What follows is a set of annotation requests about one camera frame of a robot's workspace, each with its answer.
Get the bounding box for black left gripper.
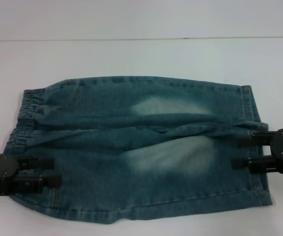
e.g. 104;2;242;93
0;153;63;197

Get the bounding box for blue denim shorts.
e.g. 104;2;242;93
5;75;273;219

